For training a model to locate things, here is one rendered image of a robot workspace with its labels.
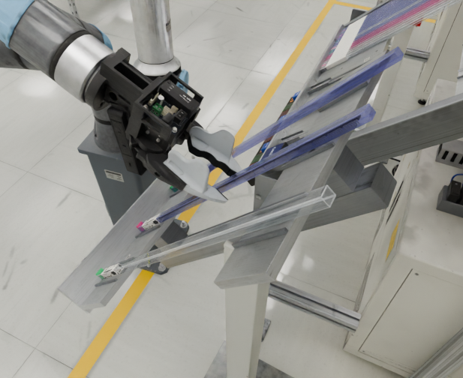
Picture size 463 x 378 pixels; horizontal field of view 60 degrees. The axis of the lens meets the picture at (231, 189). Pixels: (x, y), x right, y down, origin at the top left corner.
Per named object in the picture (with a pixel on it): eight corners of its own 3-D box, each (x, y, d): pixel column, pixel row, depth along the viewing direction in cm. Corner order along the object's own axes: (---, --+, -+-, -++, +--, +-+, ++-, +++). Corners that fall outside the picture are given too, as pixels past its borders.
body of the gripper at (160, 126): (175, 136, 45) (86, 68, 44) (157, 172, 52) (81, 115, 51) (210, 99, 49) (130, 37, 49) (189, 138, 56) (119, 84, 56)
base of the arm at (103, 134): (85, 145, 115) (74, 118, 107) (111, 114, 124) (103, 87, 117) (132, 157, 112) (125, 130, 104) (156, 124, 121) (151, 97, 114)
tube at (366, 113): (141, 232, 74) (136, 228, 74) (145, 226, 75) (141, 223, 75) (371, 121, 35) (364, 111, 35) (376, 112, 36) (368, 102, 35)
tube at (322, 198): (101, 280, 68) (97, 275, 67) (106, 273, 69) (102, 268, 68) (329, 208, 29) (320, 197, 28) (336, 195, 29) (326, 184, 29)
